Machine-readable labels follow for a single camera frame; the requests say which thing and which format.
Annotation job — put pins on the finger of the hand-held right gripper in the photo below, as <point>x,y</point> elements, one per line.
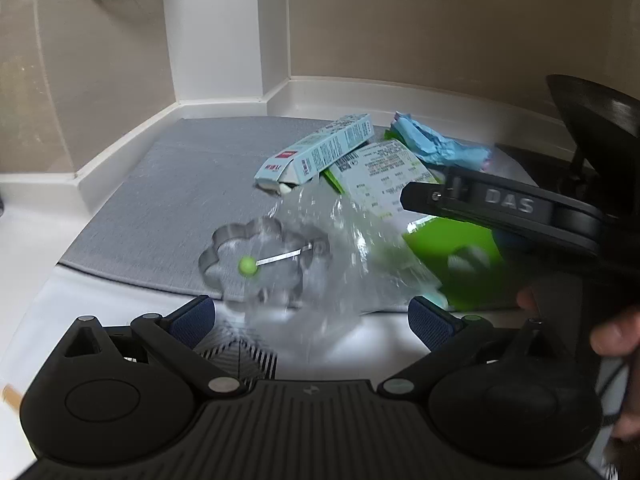
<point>435,200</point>

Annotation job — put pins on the flower-shaped metal egg mold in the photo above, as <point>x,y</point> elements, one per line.
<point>246,266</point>

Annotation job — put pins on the light blue carton box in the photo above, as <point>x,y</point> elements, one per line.
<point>320,152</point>

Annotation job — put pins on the black wok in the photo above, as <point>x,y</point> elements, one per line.
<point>590,105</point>

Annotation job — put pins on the grey mat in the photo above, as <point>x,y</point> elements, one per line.
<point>175,185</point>

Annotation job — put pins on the green packet white label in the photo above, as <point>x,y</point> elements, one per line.
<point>385,175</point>

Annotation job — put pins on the clear plastic wrapper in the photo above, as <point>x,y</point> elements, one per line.
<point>340,270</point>

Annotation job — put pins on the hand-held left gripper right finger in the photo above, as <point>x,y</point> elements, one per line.
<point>430,321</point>

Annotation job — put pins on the white printed cloth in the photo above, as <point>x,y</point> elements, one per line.
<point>75,300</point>

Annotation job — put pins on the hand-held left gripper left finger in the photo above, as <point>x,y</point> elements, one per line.
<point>192,316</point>

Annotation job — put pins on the person's right hand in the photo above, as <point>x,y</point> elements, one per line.
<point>616,332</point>

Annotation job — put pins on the blue wrapper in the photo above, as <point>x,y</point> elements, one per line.
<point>430,142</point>

